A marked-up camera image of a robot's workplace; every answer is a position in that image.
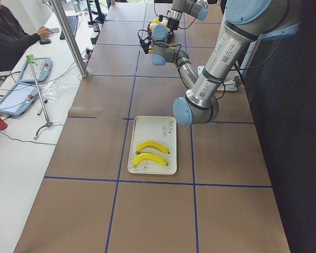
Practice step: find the yellow banana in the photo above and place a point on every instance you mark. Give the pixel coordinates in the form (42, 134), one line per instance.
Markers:
(152, 144)
(149, 157)

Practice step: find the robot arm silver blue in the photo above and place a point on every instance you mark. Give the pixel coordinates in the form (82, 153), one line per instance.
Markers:
(243, 23)
(197, 9)

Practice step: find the brown wicker basket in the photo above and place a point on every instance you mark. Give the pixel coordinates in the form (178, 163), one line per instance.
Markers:
(148, 31)

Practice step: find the white rectangular plate tray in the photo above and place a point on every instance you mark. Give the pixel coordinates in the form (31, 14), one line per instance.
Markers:
(162, 129)

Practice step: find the red yellow apple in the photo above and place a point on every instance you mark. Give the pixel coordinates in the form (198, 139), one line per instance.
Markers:
(164, 22)

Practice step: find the yellow pear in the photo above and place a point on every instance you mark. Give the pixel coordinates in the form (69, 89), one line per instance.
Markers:
(156, 20)

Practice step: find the pale apple with stem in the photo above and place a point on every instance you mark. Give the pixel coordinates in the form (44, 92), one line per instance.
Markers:
(152, 26)

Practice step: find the small metal cup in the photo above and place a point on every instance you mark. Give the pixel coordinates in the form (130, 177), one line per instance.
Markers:
(96, 27)

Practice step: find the black keyboard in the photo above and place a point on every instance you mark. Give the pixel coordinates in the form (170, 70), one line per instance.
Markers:
(73, 23)

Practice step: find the black computer mouse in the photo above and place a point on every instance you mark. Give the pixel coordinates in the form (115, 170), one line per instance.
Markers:
(45, 41)

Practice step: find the upper teach pendant tablet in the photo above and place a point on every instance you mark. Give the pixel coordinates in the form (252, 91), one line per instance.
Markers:
(42, 68)

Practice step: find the teach pendant tablet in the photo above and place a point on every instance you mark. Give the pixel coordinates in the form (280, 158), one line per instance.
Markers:
(16, 101)
(42, 68)

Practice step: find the clear plastic wrap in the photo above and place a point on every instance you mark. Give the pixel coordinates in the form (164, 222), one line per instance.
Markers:
(53, 90)

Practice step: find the metal rod stand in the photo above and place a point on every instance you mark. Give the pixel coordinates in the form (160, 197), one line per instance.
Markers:
(48, 124)

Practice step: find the person in black clothes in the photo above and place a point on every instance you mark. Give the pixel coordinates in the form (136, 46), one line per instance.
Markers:
(14, 41)

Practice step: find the lower teach pendant tablet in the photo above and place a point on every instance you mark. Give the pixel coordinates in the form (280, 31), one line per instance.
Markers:
(16, 101)

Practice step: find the aluminium frame post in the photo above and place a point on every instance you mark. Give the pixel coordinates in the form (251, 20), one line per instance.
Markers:
(60, 14)

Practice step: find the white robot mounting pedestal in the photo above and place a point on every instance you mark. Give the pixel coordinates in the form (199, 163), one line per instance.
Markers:
(229, 82)

